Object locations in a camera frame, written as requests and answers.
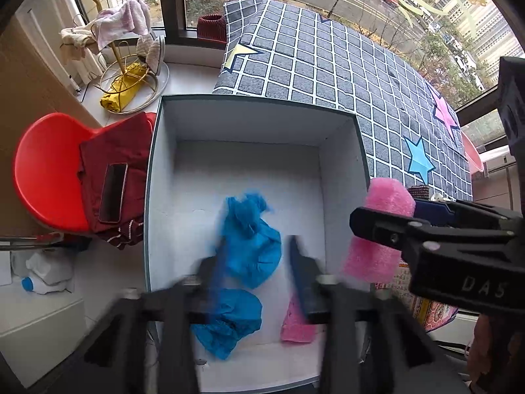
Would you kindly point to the pink white towel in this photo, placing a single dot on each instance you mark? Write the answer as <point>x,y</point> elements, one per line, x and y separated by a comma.
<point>133,16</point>

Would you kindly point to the yellow cloth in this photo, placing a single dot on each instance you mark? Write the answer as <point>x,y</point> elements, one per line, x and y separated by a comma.
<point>124,87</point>

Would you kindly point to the striped knitted sock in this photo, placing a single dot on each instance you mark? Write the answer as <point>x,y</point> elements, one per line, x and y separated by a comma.
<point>419,192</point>

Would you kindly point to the gold wire rack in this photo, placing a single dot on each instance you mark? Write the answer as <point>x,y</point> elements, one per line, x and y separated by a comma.
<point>148,50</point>

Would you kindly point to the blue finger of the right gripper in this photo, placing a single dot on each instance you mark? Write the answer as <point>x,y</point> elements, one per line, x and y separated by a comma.
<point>387,229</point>
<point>436,213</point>

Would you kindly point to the dark red garment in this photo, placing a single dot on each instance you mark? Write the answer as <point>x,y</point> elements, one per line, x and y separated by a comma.
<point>112,173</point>

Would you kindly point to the person's right hand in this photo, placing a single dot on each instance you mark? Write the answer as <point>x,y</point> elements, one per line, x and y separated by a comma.
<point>496,358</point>

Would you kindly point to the blue cloth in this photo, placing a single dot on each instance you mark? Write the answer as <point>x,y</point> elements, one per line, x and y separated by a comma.
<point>250,248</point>
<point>235,315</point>

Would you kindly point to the pink sponge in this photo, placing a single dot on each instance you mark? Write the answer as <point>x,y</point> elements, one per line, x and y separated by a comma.
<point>371,262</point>
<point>295,328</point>

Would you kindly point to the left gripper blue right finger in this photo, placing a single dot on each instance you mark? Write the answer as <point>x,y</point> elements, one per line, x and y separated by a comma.
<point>305,271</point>

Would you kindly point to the pink plastic basin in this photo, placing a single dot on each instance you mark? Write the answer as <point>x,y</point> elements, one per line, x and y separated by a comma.
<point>472,155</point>

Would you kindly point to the grey checked star tablecloth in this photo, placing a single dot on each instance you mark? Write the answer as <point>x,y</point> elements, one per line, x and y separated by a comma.
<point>409,132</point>

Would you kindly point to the pink tissue box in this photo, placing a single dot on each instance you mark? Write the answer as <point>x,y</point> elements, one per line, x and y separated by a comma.
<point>431,315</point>

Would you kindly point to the red plastic chair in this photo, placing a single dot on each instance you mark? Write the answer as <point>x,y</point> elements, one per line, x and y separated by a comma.
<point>45,168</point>

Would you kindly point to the white plastic bottle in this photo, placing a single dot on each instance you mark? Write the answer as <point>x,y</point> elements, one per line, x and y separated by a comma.
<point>43,271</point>

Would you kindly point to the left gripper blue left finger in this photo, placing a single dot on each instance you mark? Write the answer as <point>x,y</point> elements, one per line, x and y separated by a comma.
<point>210,276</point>

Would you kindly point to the grey white storage box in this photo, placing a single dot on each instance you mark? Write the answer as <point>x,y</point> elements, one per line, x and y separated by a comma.
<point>252,172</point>

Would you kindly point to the dark red knitted cup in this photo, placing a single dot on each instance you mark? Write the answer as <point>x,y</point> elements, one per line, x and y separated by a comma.
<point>212,27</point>

